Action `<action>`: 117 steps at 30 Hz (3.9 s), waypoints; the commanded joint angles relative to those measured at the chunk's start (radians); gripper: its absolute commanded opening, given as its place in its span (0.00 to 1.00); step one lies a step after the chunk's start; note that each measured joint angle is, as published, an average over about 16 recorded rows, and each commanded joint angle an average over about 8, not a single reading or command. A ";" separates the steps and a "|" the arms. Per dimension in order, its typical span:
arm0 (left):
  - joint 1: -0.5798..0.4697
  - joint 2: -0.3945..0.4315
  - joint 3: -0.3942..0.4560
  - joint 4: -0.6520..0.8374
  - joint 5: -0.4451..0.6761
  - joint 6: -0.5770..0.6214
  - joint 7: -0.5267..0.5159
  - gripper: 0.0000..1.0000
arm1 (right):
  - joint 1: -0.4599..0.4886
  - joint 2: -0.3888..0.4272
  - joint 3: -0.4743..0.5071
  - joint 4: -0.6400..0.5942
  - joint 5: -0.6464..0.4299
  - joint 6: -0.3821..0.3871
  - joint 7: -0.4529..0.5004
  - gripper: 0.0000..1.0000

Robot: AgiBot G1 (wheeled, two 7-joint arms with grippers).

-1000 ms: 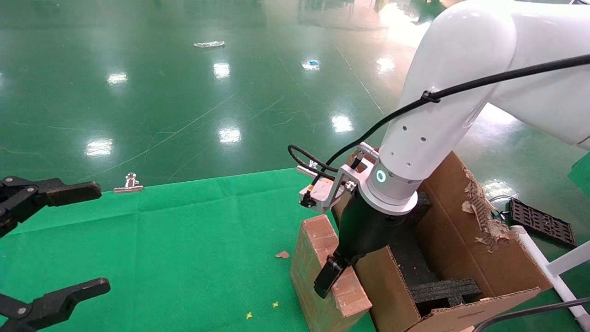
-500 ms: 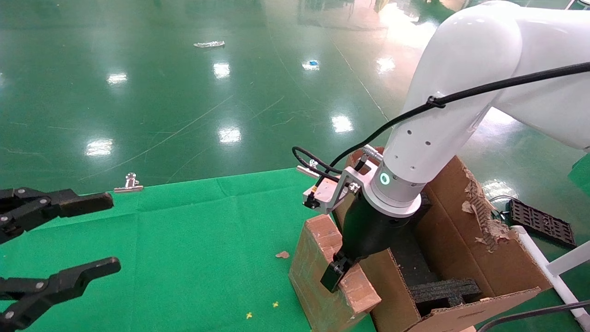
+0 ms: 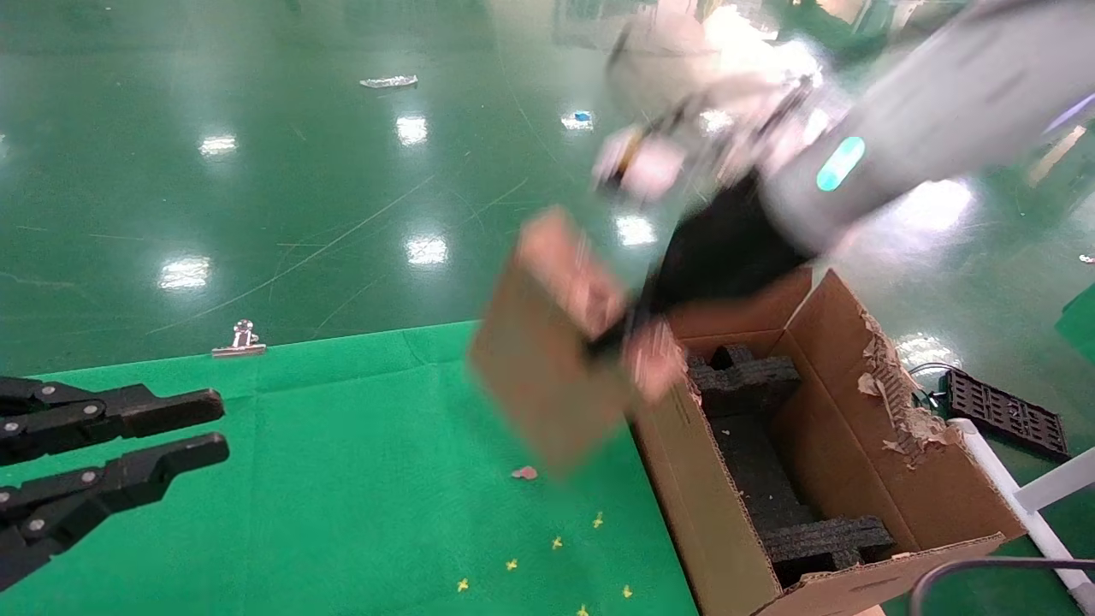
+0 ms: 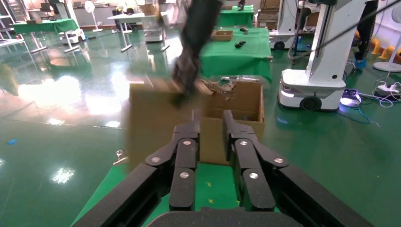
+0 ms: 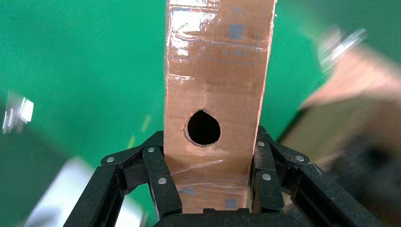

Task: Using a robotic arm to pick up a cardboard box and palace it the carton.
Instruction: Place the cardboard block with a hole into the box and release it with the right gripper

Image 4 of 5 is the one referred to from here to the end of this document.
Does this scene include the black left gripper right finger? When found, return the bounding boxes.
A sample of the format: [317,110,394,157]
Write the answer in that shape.
[222,109,374,227]

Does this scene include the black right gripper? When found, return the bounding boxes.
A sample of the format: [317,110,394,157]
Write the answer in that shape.
[170,0,224,105]

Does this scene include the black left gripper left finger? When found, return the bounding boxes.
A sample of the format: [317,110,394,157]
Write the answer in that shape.
[72,109,201,227]

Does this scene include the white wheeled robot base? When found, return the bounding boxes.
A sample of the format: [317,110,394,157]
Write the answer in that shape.
[277,0,369,112]

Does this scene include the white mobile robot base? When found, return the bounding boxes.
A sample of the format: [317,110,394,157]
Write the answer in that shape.
[143,21,165,43]
[59,28,86,44]

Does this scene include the small open cardboard box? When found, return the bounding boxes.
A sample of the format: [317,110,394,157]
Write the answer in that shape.
[211,30,234,42]

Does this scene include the stacked cardboard boxes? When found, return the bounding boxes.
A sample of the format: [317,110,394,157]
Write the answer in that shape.
[257,0,281,30]

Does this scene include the green table cloth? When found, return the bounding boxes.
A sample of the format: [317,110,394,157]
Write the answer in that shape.
[71,162,283,227]

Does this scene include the green cloth covered table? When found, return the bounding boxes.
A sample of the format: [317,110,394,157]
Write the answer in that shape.
[218,4,255,27]
[199,27,272,84]
[12,18,79,35]

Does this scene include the silver binder clip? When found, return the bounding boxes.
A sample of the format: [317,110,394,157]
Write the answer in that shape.
[113,150,129,166]

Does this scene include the white office table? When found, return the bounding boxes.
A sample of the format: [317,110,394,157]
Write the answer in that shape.
[107,12,170,53]

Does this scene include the white glowing floor device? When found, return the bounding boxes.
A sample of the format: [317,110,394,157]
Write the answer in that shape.
[340,88,361,108]

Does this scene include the white robot column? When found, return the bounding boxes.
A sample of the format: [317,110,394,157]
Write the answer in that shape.
[269,0,298,51]

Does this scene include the white standing fan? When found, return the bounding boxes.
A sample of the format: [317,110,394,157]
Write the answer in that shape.
[84,0,104,33]

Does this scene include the white power strip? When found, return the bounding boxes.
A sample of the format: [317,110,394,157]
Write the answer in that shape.
[376,84,401,94]

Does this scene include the white round fan stand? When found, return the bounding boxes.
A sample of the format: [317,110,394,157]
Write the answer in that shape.
[373,31,401,73]

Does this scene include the white metal side table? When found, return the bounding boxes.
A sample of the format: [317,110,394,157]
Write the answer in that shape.
[0,31,48,54]

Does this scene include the white metal table frame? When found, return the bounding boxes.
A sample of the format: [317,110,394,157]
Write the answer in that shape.
[220,76,262,83]

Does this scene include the blue floor cable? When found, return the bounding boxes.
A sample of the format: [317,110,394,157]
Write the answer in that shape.
[337,103,381,128]

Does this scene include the white floor cable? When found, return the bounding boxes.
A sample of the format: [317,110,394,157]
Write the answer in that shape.
[357,79,401,109]

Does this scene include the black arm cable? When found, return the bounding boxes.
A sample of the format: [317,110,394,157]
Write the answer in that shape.
[312,1,395,54]

